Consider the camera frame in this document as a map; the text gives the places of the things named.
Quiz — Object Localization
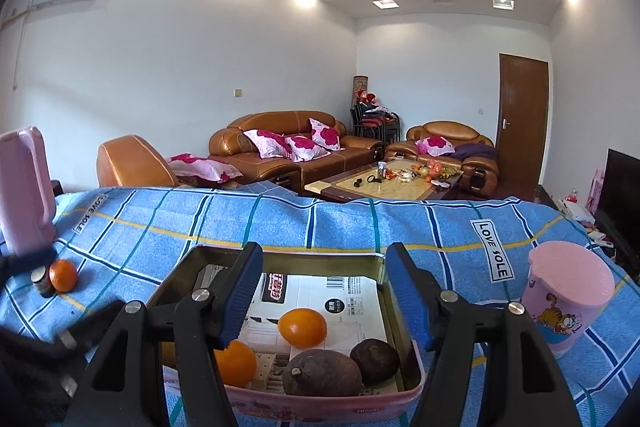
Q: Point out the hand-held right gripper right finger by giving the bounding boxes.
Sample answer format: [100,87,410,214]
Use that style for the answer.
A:
[385,242,583,427]

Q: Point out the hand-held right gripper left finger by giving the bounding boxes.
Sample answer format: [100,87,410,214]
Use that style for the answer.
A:
[64,241,265,427]

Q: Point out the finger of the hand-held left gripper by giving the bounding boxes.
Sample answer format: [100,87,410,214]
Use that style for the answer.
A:
[0,248,57,283]

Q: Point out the small dark jar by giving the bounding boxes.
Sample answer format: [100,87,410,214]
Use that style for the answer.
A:
[30,266,56,299]

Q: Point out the orange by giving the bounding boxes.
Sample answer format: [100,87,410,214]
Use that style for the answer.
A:
[278,308,329,350]
[214,340,259,389]
[49,259,79,293]

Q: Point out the dark brown round fruit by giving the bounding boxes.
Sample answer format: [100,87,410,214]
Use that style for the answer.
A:
[349,339,401,386]

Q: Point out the pink tin lid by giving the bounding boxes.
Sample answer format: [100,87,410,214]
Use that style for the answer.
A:
[0,126,57,258]

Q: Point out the brown oval fruit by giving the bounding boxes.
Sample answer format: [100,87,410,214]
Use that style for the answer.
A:
[282,349,364,398]

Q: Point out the pink tin box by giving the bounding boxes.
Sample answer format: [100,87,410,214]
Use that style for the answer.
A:
[145,244,427,423]

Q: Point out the printed paper sheet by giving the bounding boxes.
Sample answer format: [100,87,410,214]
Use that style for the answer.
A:
[192,263,401,395]

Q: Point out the blue checked blanket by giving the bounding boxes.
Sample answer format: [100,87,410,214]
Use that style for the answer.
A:
[0,184,640,427]

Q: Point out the wooden coffee table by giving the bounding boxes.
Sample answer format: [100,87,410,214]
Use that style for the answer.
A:
[304,158,465,202]

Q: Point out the folded blue checked cloth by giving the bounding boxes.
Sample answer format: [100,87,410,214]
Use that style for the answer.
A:
[235,179,297,196]

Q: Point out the heap of fruit and snacks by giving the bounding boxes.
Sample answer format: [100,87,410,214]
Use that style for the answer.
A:
[387,159,461,182]

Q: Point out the pink floral pillow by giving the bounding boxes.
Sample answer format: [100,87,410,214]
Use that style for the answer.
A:
[243,128,295,159]
[166,153,244,184]
[308,117,346,152]
[284,133,332,162]
[416,136,456,156]

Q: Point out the pink cartoon cup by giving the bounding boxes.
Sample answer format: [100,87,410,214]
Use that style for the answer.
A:
[522,241,616,353]

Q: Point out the purple throw blanket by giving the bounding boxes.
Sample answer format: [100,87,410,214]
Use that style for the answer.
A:
[452,143,496,160]

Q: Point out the dark television stand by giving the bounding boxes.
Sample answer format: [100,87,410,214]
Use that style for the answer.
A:
[535,184,640,268]

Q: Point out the brown leather armchair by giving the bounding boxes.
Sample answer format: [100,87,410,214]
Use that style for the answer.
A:
[385,121,500,195]

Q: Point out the stacked black chairs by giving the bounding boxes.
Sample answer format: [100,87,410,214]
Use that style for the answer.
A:
[350,104,402,142]

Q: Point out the brown leather sofa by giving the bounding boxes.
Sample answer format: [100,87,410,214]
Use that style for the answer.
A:
[208,110,387,195]

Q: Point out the white box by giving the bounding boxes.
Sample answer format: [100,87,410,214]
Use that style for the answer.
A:
[557,199,596,223]

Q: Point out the brown wooden door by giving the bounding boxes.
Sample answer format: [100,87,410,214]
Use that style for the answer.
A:
[498,53,550,202]

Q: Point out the pink gift bag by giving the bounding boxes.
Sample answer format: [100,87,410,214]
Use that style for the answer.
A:
[587,167,606,215]

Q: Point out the tall patterned scroll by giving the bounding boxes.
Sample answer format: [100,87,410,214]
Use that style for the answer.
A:
[352,75,369,108]

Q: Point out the black television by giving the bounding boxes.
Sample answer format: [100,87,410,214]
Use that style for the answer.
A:
[597,148,640,265]

